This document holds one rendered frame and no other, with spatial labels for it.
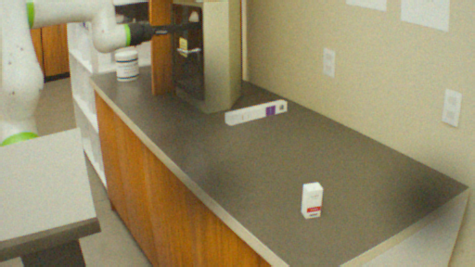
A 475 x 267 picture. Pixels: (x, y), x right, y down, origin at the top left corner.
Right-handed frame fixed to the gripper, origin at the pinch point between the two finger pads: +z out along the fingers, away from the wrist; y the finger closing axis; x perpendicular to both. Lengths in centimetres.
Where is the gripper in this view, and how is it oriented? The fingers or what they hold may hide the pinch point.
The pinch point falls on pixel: (188, 26)
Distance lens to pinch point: 178.2
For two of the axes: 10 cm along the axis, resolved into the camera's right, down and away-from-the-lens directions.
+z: 8.6, -2.1, 4.7
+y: -5.1, -3.2, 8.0
